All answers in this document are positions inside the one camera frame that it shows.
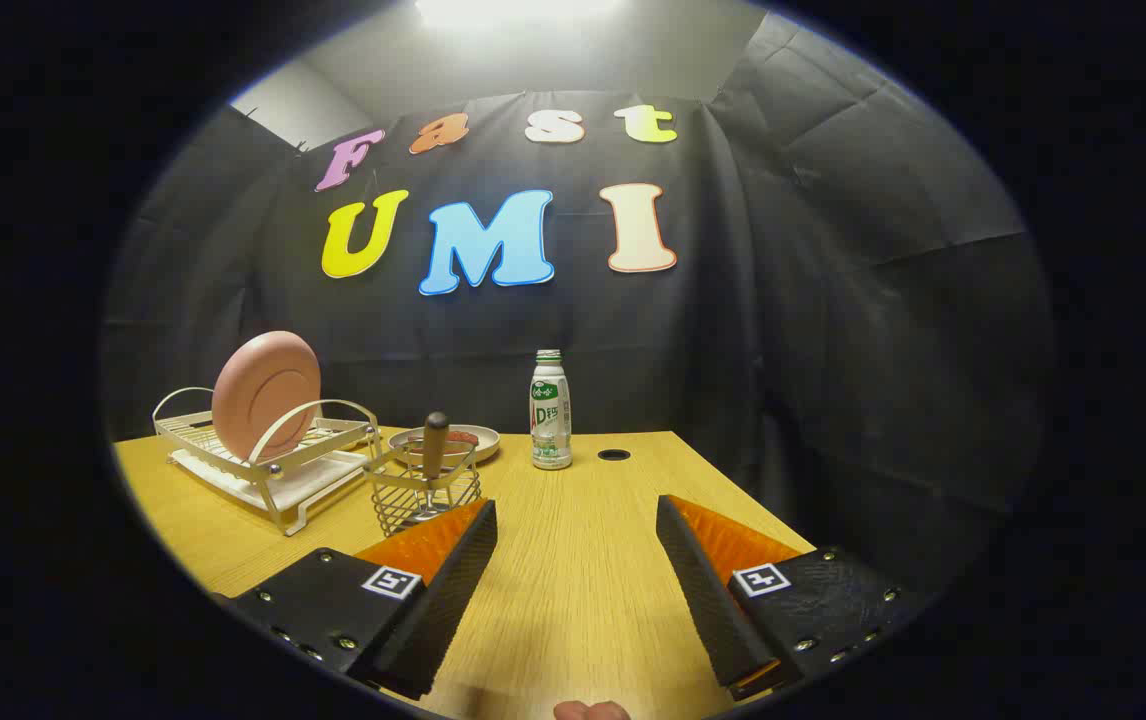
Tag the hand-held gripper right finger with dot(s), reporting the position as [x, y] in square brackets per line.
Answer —
[713, 610]

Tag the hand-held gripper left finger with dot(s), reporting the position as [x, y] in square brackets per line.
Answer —
[443, 610]

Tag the pink plate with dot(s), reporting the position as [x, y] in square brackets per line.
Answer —
[263, 395]

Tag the beige plate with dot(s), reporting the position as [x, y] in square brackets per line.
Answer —
[486, 445]

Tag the red meat piece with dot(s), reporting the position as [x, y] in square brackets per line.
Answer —
[463, 438]

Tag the white drip tray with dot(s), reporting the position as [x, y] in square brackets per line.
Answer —
[308, 485]

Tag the white and green drink bottle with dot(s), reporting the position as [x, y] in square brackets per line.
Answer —
[551, 420]

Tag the black backdrop cloth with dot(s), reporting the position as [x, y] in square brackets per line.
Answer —
[783, 300]

